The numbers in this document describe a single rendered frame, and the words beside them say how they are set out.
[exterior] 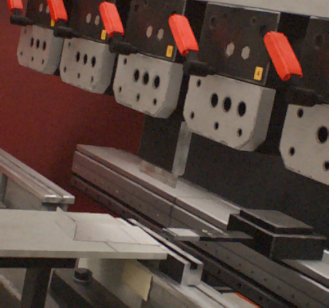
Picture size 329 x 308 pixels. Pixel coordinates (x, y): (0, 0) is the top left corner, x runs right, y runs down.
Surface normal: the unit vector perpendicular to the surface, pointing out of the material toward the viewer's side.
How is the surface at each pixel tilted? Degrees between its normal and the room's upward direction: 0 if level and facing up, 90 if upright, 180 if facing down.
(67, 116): 90
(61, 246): 0
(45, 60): 90
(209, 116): 90
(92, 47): 90
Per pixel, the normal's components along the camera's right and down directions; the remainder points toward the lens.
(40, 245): 0.19, -0.97
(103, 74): 0.50, 0.22
